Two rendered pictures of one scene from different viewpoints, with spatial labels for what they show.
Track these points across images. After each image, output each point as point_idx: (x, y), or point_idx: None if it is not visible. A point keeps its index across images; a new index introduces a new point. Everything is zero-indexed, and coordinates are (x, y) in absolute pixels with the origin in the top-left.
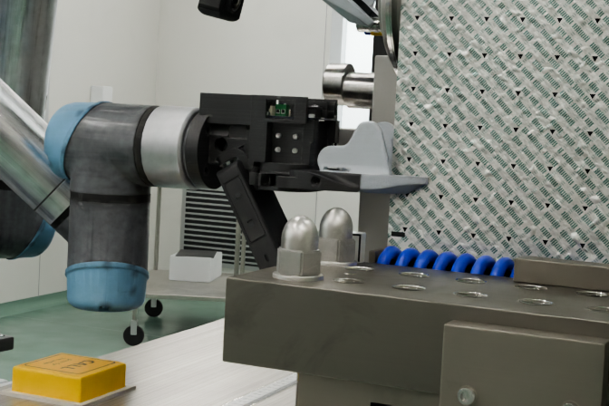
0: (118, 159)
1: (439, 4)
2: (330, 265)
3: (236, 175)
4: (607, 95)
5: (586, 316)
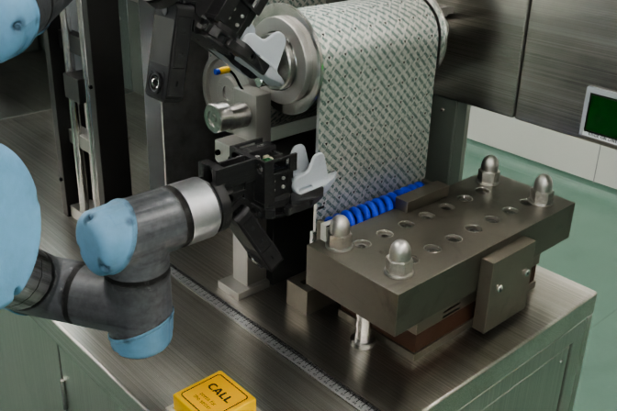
0: (174, 243)
1: (339, 69)
2: (351, 249)
3: (250, 216)
4: (406, 100)
5: (511, 229)
